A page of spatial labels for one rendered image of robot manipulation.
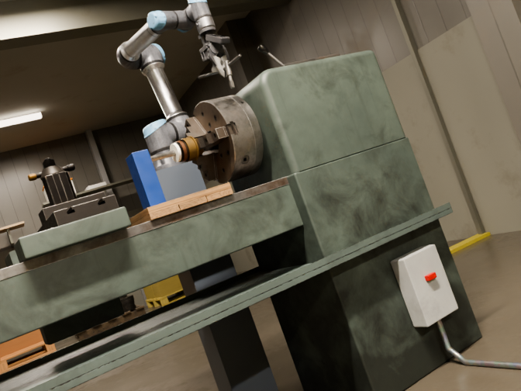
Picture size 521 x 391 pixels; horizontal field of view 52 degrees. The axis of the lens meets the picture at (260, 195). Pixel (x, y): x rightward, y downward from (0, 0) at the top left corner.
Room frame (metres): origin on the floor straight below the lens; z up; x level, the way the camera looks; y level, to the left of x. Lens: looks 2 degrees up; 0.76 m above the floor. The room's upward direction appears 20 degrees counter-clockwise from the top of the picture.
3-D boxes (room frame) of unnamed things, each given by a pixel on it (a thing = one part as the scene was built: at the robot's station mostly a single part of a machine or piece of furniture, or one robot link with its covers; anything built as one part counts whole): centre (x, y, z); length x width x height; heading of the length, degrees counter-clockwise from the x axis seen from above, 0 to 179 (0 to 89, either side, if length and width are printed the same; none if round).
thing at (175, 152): (1.89, 0.28, 1.08); 0.13 x 0.07 x 0.07; 121
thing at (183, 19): (2.28, 0.05, 1.66); 0.11 x 0.11 x 0.08; 40
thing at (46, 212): (1.79, 0.60, 1.00); 0.20 x 0.10 x 0.05; 121
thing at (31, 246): (1.71, 0.64, 0.90); 0.53 x 0.30 x 0.06; 31
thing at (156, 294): (8.61, 1.63, 0.20); 1.17 x 0.85 x 0.41; 116
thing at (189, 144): (1.95, 0.19, 1.08); 0.09 x 0.09 x 0.09; 31
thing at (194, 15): (2.21, -0.02, 1.66); 0.09 x 0.08 x 0.11; 40
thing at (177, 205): (1.88, 0.30, 0.89); 0.36 x 0.30 x 0.04; 31
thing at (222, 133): (1.91, 0.08, 1.08); 0.12 x 0.11 x 0.05; 31
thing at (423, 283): (1.89, -0.55, 0.22); 0.42 x 0.18 x 0.44; 31
